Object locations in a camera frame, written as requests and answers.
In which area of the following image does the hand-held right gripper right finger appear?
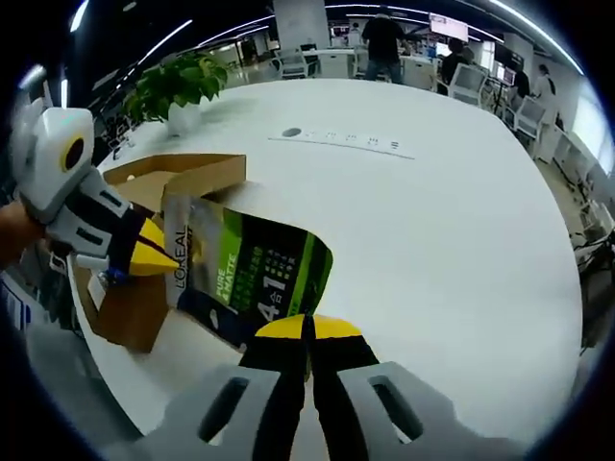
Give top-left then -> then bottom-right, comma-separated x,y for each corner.
309,313 -> 463,461

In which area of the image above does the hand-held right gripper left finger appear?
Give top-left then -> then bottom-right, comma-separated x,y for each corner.
162,313 -> 309,461

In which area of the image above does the brown cardboard shoe box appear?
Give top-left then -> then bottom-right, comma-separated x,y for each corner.
76,152 -> 249,355

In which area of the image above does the green black soft pouch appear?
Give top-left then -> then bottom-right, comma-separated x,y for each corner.
161,194 -> 335,352

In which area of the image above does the potted green plant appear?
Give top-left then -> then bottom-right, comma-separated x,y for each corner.
123,51 -> 230,136

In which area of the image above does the short ceiling light strip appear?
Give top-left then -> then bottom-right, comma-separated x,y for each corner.
158,13 -> 275,49

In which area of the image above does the white office chair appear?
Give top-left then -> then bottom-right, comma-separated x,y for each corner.
449,61 -> 489,105
278,46 -> 321,81
508,95 -> 549,140

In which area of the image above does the white pillar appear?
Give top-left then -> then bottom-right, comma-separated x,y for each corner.
273,0 -> 328,52

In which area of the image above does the long ceiling light strip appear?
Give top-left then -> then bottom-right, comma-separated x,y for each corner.
489,0 -> 585,76

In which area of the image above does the wall monitor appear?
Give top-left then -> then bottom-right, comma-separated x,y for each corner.
430,13 -> 470,42

